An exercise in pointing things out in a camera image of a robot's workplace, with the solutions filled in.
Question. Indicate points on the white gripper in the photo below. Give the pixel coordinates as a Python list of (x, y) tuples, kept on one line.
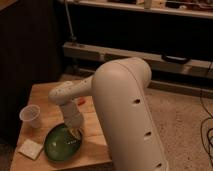
[(74, 120)]

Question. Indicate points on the green ceramic bowl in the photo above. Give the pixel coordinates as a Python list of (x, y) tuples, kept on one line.
[(60, 144)]

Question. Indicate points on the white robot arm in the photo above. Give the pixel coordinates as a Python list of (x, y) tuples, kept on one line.
[(118, 92)]

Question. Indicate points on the small orange object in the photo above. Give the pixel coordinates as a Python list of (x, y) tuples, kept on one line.
[(81, 101)]

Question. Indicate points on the white square sponge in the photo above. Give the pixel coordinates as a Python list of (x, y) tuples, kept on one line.
[(30, 149)]

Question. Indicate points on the clear plastic cup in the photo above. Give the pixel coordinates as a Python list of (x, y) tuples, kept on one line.
[(30, 115)]

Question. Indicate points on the wooden table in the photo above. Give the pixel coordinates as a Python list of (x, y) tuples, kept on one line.
[(93, 154)]

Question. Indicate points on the black object on beam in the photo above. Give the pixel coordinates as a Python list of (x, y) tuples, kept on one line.
[(177, 60)]

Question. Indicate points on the metal pole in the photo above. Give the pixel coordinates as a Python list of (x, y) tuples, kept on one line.
[(72, 36)]

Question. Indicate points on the grey metal shelf beam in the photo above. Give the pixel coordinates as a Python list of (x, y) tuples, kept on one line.
[(103, 54)]

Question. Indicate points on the upper wooden shelf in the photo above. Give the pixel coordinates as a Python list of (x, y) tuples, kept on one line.
[(133, 7)]

